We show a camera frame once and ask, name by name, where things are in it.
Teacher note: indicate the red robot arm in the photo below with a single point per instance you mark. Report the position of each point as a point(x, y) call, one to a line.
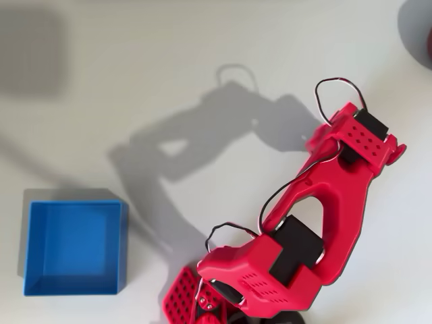
point(337, 202)

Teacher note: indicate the red perforated robot base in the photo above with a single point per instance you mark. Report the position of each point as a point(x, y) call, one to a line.
point(180, 297)

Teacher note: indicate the blue square box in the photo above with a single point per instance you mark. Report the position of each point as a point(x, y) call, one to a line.
point(74, 246)

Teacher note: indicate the grey round blurred object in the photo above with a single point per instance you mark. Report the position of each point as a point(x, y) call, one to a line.
point(416, 33)

